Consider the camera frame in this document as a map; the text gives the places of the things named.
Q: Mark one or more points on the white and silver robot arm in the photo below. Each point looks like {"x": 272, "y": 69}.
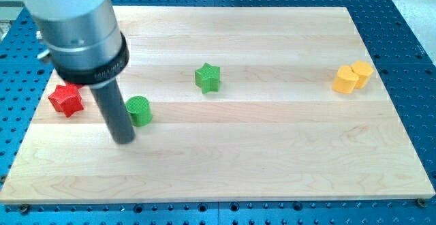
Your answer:
{"x": 86, "y": 47}

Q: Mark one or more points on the green star block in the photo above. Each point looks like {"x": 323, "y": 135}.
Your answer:
{"x": 208, "y": 78}

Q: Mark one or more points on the green circle block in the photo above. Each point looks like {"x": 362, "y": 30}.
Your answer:
{"x": 139, "y": 110}

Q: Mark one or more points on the red star block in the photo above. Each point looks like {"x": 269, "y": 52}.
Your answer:
{"x": 66, "y": 99}

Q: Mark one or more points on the light wooden board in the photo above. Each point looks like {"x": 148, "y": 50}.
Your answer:
{"x": 275, "y": 130}

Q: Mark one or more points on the yellow hexagon block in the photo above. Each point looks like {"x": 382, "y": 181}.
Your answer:
{"x": 364, "y": 71}

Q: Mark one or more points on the yellow heart block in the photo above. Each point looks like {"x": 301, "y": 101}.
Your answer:
{"x": 345, "y": 80}

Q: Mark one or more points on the red block behind arm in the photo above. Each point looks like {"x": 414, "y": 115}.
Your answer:
{"x": 78, "y": 86}

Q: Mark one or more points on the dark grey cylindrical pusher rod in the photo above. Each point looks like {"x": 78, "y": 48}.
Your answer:
{"x": 111, "y": 105}

